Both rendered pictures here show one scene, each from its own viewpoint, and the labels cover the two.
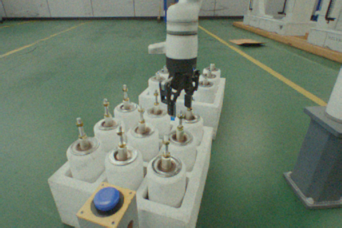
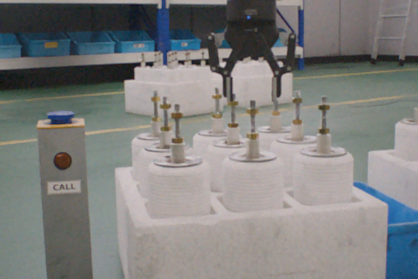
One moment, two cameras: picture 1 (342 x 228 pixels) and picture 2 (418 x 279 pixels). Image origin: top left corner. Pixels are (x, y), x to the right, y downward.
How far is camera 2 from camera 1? 0.82 m
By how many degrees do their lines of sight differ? 59
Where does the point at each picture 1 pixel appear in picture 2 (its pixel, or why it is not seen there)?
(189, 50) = not seen: outside the picture
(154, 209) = (133, 209)
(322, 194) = not seen: outside the picture
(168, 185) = (151, 176)
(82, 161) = (136, 145)
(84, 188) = (122, 180)
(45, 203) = not seen: hidden behind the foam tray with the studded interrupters
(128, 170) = (149, 159)
